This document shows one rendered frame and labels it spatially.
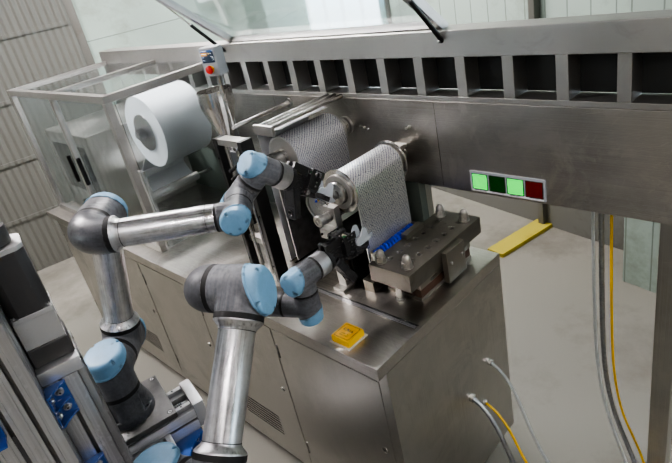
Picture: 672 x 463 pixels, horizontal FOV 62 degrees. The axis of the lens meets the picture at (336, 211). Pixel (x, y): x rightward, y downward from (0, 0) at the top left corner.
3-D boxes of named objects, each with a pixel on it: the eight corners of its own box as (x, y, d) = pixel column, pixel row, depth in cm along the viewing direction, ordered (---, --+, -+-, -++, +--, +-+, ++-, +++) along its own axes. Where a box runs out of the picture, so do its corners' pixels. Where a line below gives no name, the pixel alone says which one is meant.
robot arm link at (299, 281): (281, 296, 162) (274, 272, 158) (308, 277, 168) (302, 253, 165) (299, 304, 156) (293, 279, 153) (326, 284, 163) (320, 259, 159)
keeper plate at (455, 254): (444, 282, 179) (440, 252, 174) (461, 266, 185) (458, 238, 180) (451, 284, 177) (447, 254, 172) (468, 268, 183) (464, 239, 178)
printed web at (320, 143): (297, 259, 212) (264, 134, 191) (339, 231, 226) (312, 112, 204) (375, 286, 185) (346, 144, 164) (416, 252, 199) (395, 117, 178)
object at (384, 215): (367, 257, 181) (357, 206, 173) (411, 224, 195) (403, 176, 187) (369, 257, 181) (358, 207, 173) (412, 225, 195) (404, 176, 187)
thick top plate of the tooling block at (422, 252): (371, 279, 177) (368, 263, 175) (442, 223, 201) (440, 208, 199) (411, 293, 166) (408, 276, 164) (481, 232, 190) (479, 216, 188)
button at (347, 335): (332, 341, 165) (330, 334, 164) (347, 328, 169) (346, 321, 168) (349, 349, 160) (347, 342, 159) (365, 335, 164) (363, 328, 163)
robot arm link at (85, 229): (46, 232, 136) (245, 200, 136) (63, 213, 146) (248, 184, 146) (63, 272, 141) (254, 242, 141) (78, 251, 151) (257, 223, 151)
